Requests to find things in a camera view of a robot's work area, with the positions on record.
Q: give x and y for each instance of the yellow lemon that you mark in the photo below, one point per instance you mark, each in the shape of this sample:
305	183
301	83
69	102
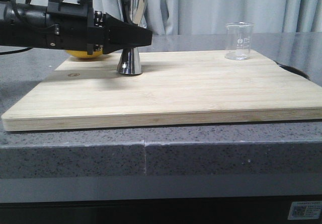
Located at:
85	55

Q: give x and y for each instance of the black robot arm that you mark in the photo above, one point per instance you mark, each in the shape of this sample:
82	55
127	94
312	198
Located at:
25	25

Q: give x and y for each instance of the white QR code sticker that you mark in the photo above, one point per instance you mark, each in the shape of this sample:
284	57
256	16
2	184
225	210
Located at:
304	210

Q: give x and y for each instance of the grey curtain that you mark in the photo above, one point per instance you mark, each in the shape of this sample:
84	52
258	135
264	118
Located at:
192	17

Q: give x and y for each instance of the clear glass beaker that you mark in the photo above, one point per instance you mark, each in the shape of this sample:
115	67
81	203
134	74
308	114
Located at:
238	40

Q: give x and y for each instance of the wooden cutting board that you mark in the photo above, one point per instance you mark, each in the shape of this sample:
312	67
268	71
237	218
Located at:
187	87

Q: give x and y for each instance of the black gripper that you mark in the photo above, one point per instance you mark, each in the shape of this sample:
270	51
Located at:
79	27

